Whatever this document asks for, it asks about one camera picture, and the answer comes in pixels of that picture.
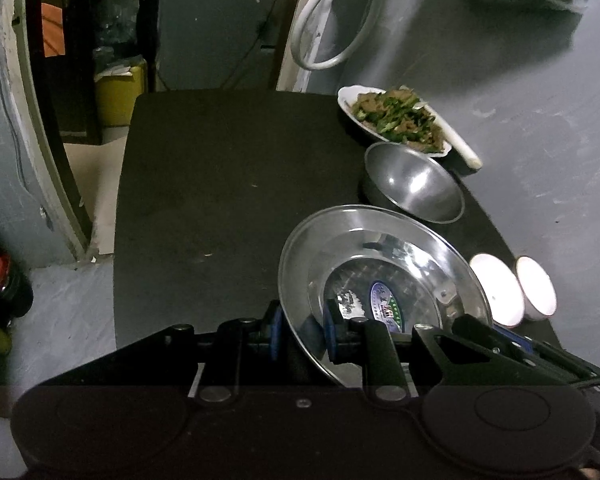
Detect white leek stalk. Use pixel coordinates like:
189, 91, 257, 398
432, 110, 483, 170

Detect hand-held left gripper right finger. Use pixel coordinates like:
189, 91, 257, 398
324, 300, 491, 402

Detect white dish of stir-fry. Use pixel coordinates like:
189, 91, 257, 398
337, 85, 453, 157

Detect yellow plastic container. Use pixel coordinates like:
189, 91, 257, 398
94, 59, 147, 128

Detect stainless steel plate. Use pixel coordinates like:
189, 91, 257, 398
278, 204, 493, 386

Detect white flexible hose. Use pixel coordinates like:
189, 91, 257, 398
289, 0, 387, 71

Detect black cabinet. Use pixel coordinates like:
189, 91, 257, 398
139, 0, 296, 94

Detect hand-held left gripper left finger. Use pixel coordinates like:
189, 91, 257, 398
70, 301, 284, 403

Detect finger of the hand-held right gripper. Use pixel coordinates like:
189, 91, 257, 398
452, 314, 600, 381

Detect dark bottle with red cap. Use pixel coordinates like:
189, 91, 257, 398
0, 254, 34, 319

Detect stainless steel bowl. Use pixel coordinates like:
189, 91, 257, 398
363, 141, 466, 224

